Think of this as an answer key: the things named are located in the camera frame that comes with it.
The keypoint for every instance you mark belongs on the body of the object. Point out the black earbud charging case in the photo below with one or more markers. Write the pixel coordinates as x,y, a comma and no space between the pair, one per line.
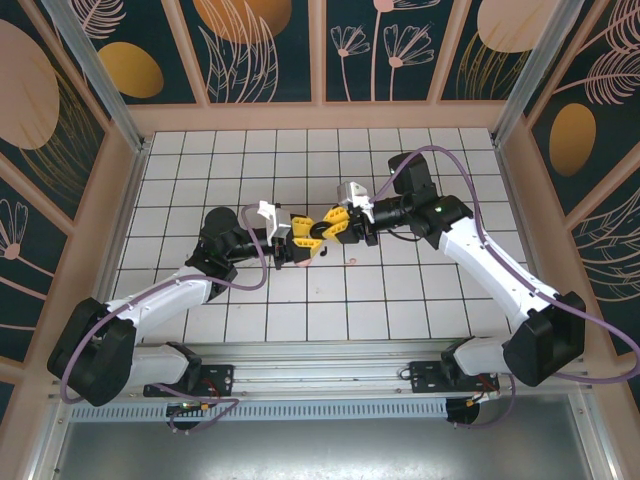
318,230

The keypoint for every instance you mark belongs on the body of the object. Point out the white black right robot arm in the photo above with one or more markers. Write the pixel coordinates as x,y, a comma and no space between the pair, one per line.
490,260

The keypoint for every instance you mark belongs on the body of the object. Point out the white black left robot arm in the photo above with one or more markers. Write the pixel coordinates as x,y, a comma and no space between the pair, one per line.
165,295

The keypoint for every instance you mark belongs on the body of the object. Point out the grey metal sheet panel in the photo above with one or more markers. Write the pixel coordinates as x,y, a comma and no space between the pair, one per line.
320,450

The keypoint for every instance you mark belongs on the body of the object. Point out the aluminium side rail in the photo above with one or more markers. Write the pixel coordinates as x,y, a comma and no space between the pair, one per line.
530,250
116,250

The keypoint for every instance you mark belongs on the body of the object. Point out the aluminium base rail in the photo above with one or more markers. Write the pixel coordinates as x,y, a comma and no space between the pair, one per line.
310,375

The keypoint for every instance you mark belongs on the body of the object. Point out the aluminium corner post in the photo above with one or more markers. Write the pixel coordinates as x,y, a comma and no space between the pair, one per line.
525,85
100,85

